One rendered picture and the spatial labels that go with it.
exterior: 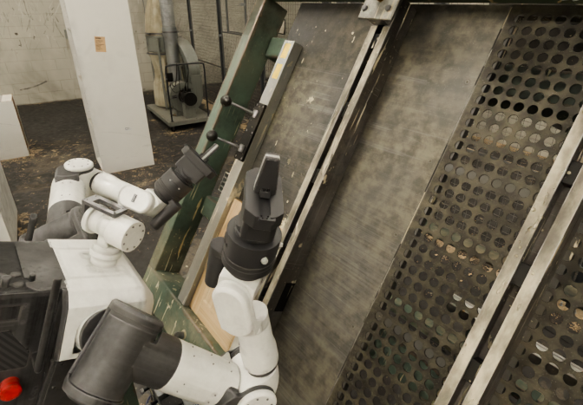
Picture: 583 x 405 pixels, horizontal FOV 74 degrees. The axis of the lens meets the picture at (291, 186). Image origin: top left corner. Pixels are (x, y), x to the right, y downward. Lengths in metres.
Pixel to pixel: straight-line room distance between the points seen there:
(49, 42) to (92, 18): 4.44
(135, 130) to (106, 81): 0.62
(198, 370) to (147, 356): 0.10
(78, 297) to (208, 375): 0.27
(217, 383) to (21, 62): 8.59
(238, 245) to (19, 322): 0.41
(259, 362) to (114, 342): 0.26
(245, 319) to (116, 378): 0.21
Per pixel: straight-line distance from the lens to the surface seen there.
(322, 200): 1.01
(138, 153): 5.01
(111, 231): 0.85
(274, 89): 1.29
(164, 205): 1.17
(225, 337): 1.27
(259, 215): 0.53
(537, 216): 0.76
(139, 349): 0.73
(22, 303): 0.81
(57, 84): 9.19
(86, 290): 0.82
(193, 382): 0.79
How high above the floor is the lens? 1.84
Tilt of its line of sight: 26 degrees down
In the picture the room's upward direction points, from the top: straight up
